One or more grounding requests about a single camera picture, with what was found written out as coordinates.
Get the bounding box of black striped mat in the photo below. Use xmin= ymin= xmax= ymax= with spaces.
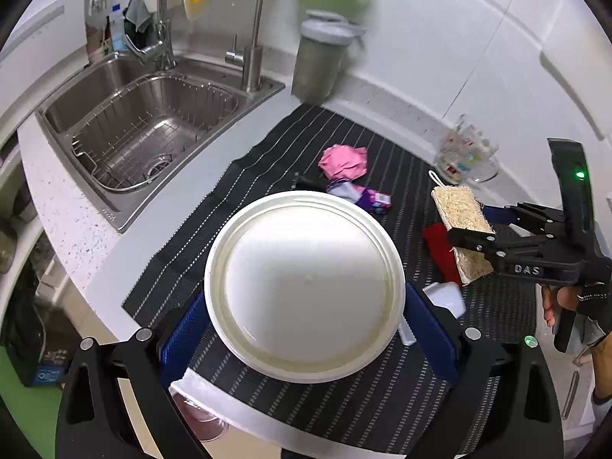
xmin=122 ymin=103 xmax=539 ymax=459

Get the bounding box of white bottle with blue cap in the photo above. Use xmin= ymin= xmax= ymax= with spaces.
xmin=109 ymin=4 xmax=127 ymax=53

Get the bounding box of pull-out steel faucet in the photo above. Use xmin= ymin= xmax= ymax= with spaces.
xmin=88 ymin=0 xmax=177 ymax=70

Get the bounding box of pink cloth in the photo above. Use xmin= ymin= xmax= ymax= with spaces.
xmin=319 ymin=145 xmax=369 ymax=181

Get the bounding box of grey lidded storage container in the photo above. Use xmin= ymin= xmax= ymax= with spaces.
xmin=291 ymin=10 xmax=367 ymax=103

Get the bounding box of purple snack wrapper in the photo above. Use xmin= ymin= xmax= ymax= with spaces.
xmin=327 ymin=179 xmax=392 ymax=215

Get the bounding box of stainless steel sink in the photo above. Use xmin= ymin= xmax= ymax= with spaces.
xmin=36 ymin=52 xmax=286 ymax=234

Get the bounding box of white countertop dishwasher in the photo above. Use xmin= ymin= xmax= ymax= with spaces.
xmin=0 ymin=0 xmax=89 ymax=68

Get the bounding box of loofah scrub pad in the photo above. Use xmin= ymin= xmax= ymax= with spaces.
xmin=430 ymin=171 xmax=495 ymax=286

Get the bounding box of grey green dish cloth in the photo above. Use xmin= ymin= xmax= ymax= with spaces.
xmin=124 ymin=0 xmax=157 ymax=33

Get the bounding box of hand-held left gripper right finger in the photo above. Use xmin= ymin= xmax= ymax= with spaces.
xmin=405 ymin=282 xmax=566 ymax=459

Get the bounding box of white open shelf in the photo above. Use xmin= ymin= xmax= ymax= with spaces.
xmin=0 ymin=138 xmax=53 ymax=311

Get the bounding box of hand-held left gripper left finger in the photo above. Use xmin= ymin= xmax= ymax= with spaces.
xmin=55 ymin=291 xmax=213 ymax=459

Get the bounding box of person's right hand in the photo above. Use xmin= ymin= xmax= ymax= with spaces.
xmin=542 ymin=281 xmax=612 ymax=348

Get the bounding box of wire sink drain basket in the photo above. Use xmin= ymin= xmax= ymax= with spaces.
xmin=72 ymin=75 xmax=240 ymax=192

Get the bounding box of person's right forearm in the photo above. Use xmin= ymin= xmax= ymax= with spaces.
xmin=589 ymin=332 xmax=612 ymax=409

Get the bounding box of pink liquid bottle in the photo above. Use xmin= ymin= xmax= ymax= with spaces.
xmin=86 ymin=7 xmax=112 ymax=58

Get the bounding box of tall gooseneck steel faucet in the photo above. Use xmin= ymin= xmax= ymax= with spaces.
xmin=184 ymin=0 xmax=266 ymax=91

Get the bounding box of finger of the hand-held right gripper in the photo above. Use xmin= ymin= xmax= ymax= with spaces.
xmin=447 ymin=227 xmax=542 ymax=274
xmin=482 ymin=202 xmax=568 ymax=236

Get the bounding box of red cloth piece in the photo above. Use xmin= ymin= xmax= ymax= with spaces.
xmin=422 ymin=224 xmax=463 ymax=284

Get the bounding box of white round plate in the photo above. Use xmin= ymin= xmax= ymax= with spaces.
xmin=204 ymin=190 xmax=407 ymax=383

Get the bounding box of printed glass mug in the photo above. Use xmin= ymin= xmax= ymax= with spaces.
xmin=433 ymin=115 xmax=501 ymax=185

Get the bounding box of black bag with blue label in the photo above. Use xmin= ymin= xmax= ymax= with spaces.
xmin=7 ymin=291 xmax=70 ymax=389

